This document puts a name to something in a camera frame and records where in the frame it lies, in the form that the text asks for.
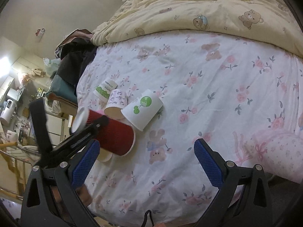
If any pink pattern paper cup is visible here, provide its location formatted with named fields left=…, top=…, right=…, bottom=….
left=104, top=89, right=128, bottom=120

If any pink floral pillow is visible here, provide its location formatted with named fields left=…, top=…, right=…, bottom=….
left=233, top=129, right=302, bottom=183

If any white plastic bag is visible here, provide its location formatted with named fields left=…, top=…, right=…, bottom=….
left=43, top=58, right=61, bottom=76

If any red ribbed paper cup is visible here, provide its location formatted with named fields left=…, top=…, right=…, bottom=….
left=71, top=108, right=136, bottom=156

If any yellow wooden chair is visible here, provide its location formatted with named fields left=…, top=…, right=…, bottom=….
left=1, top=141, right=31, bottom=198

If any teal bed headboard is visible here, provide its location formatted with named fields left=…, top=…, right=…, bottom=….
left=46, top=74, right=77, bottom=105

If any white floral bed sheet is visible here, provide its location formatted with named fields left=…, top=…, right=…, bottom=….
left=77, top=31, right=302, bottom=226

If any white green tree paper cup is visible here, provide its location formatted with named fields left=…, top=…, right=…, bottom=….
left=121, top=89, right=163, bottom=131

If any yellow bear print quilt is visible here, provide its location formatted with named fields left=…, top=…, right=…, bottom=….
left=91, top=0, right=302, bottom=56

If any dark clothes pile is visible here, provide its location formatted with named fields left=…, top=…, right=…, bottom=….
left=55, top=29, right=97, bottom=87

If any green grass print paper cup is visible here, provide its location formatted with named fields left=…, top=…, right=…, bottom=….
left=93, top=79, right=118, bottom=103

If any white rice cooker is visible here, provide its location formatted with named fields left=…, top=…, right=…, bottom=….
left=0, top=99, right=16, bottom=126

